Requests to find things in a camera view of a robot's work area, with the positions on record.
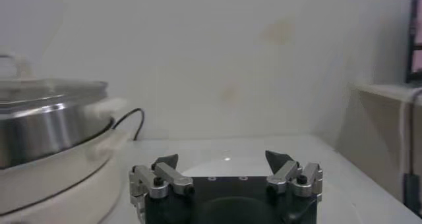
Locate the black hanging power adapter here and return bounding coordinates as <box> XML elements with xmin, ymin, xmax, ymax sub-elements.
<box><xmin>402</xmin><ymin>172</ymin><xmax>422</xmax><ymax>218</ymax></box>

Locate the round glass pot lid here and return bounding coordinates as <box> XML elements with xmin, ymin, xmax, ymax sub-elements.
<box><xmin>0</xmin><ymin>52</ymin><xmax>109</xmax><ymax>106</ymax></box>

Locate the stainless steel steamer basket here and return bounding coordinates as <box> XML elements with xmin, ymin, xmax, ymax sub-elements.
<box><xmin>0</xmin><ymin>80</ymin><xmax>128</xmax><ymax>170</ymax></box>

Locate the white side table with cable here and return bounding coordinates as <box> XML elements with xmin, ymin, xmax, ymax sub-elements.
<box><xmin>334</xmin><ymin>82</ymin><xmax>422</xmax><ymax>206</ymax></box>

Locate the white work table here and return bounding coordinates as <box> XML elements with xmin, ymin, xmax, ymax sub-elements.
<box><xmin>102</xmin><ymin>134</ymin><xmax>422</xmax><ymax>224</ymax></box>

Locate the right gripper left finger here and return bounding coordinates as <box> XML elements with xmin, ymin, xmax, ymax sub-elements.
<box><xmin>128</xmin><ymin>154</ymin><xmax>195</xmax><ymax>206</ymax></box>

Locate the black cooker power cord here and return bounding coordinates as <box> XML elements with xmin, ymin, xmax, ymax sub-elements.
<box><xmin>111</xmin><ymin>107</ymin><xmax>146</xmax><ymax>142</ymax></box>

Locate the grey laptop with open windows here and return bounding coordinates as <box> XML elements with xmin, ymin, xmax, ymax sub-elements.
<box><xmin>406</xmin><ymin>0</ymin><xmax>422</xmax><ymax>84</ymax></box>

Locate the cream electric cooker pot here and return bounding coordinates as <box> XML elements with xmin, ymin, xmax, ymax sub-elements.
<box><xmin>0</xmin><ymin>128</ymin><xmax>131</xmax><ymax>224</ymax></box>

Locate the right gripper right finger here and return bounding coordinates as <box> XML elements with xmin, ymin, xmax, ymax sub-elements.
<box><xmin>264</xmin><ymin>150</ymin><xmax>324</xmax><ymax>202</ymax></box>

